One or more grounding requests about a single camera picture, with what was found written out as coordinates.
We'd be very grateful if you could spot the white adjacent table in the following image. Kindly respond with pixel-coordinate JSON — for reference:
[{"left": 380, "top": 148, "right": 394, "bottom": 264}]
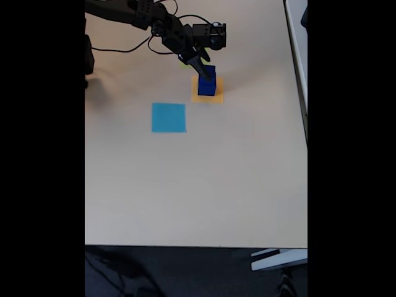
[{"left": 283, "top": 0, "right": 308, "bottom": 145}]

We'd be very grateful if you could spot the white table foot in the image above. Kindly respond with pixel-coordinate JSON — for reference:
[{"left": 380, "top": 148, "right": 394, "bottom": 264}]
[{"left": 250, "top": 247, "right": 308, "bottom": 272}]

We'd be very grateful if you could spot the large blue cube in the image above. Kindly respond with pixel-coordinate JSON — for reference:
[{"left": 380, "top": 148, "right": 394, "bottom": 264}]
[{"left": 200, "top": 64, "right": 217, "bottom": 86}]

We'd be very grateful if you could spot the largest blue cube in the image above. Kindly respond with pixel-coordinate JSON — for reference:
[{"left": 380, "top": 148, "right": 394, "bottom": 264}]
[{"left": 197, "top": 74, "right": 217, "bottom": 97}]

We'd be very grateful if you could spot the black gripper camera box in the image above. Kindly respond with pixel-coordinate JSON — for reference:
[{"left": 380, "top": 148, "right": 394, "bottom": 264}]
[{"left": 209, "top": 21, "right": 227, "bottom": 51}]

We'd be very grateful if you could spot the blue paper square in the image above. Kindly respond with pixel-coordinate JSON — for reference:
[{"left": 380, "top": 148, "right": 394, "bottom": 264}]
[{"left": 151, "top": 103, "right": 187, "bottom": 134}]

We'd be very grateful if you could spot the orange paper square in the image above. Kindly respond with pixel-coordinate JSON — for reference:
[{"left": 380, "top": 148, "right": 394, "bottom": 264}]
[{"left": 191, "top": 75, "right": 224, "bottom": 105}]

